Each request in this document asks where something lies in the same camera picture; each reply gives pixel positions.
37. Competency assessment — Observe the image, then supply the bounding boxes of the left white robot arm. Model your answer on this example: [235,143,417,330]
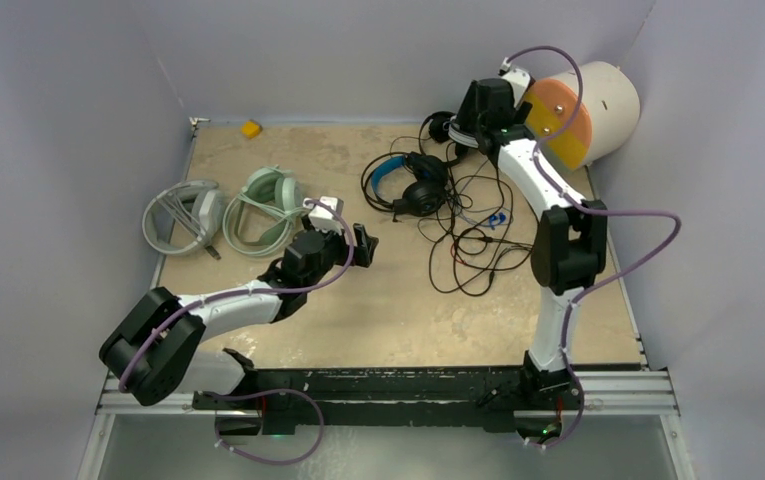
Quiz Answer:
[98,224,379,409]

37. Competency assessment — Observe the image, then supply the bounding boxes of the white grey headphones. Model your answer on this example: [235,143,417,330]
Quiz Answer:
[141,180,228,260]

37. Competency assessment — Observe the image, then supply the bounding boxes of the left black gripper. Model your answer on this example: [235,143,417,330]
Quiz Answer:
[301,214,375,292]

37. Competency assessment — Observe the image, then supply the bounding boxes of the small black on-ear headphones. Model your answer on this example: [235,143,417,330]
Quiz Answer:
[418,110,461,167]

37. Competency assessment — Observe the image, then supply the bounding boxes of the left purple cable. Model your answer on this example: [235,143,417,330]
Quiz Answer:
[116,198,327,466]

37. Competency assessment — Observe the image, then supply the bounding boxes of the round pastel drawer cabinet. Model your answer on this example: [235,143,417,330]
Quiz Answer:
[523,61,641,171]

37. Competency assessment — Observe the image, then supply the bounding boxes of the dark brown headphone cable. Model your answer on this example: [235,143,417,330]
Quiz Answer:
[388,135,536,298]

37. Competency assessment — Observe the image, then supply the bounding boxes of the mint green headphones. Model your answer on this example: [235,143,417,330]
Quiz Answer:
[222,166,309,258]

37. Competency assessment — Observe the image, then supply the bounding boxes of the small yellow block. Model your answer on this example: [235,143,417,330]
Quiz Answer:
[239,120,263,139]

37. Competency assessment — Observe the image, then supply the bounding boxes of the black blue headphones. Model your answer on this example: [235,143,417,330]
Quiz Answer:
[360,152,452,219]

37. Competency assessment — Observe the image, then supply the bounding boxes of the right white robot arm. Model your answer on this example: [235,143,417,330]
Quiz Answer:
[454,78,607,407]

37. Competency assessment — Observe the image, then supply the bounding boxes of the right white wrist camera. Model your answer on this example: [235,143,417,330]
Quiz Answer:
[498,57,534,107]

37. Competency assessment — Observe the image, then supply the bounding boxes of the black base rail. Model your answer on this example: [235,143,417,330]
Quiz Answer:
[93,351,678,439]

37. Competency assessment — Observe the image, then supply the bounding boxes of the white black headphones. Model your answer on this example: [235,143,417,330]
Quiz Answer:
[448,120,489,150]

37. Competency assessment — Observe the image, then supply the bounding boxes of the grey white headphone cable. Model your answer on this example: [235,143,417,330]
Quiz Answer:
[153,188,224,261]

